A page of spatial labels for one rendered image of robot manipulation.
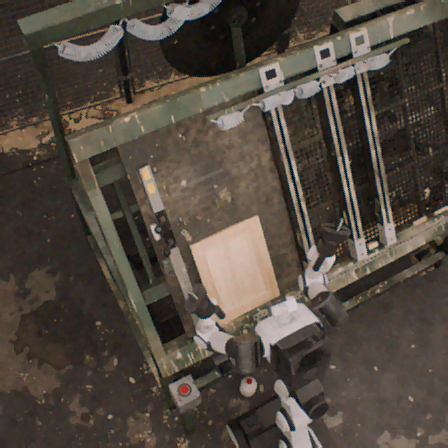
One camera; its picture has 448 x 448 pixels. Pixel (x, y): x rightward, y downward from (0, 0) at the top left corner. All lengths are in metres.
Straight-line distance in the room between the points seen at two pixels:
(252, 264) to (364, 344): 1.36
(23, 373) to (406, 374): 2.49
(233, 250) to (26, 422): 1.83
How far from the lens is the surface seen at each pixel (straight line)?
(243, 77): 2.76
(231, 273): 3.09
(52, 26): 2.61
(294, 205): 3.05
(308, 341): 2.65
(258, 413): 3.79
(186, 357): 3.17
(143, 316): 2.97
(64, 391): 4.10
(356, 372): 4.15
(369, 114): 3.18
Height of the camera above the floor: 3.87
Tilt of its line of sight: 59 degrees down
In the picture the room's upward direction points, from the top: 2 degrees clockwise
